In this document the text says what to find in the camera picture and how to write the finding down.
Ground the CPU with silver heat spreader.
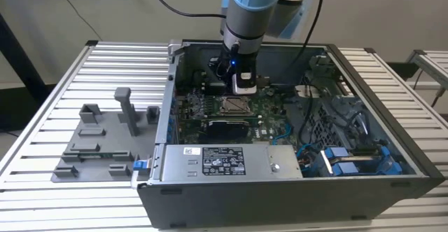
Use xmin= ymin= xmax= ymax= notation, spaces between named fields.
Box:
xmin=226 ymin=100 xmax=246 ymax=111

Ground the metal CPU socket cover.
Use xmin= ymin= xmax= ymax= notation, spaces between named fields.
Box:
xmin=221 ymin=97 xmax=250 ymax=114

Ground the metal CPU socket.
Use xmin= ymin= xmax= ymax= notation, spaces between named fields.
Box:
xmin=217 ymin=95 xmax=254 ymax=117

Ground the green motherboard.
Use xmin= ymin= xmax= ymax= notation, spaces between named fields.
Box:
xmin=174 ymin=83 xmax=299 ymax=146

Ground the black graphics card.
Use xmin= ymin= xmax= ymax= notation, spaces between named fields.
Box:
xmin=205 ymin=119 xmax=258 ymax=140

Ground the grey power supply unit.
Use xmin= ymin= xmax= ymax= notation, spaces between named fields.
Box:
xmin=158 ymin=144 xmax=303 ymax=180

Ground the blue disk carrier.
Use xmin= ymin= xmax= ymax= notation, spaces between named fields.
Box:
xmin=327 ymin=161 xmax=359 ymax=177
xmin=379 ymin=144 xmax=402 ymax=175
xmin=323 ymin=147 xmax=353 ymax=162

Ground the grey parts rack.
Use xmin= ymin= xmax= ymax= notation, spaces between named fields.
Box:
xmin=50 ymin=87 xmax=165 ymax=184

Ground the black PC case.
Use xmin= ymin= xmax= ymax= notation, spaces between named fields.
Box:
xmin=130 ymin=39 xmax=445 ymax=229

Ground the aluminium slat side table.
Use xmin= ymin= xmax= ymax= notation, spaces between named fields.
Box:
xmin=405 ymin=49 xmax=448 ymax=91

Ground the green RAM stick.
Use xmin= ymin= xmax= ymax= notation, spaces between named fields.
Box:
xmin=71 ymin=152 xmax=127 ymax=160

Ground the black desk leg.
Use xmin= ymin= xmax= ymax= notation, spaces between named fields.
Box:
xmin=0 ymin=13 xmax=47 ymax=104

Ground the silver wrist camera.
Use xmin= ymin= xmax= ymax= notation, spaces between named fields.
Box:
xmin=230 ymin=70 xmax=259 ymax=96

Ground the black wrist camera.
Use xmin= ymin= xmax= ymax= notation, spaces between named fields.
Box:
xmin=206 ymin=56 xmax=227 ymax=71

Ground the light blue data cable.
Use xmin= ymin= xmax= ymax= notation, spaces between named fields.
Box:
xmin=271 ymin=123 xmax=293 ymax=144

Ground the dark blue data cable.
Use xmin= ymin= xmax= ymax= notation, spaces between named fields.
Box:
xmin=349 ymin=108 xmax=371 ymax=138

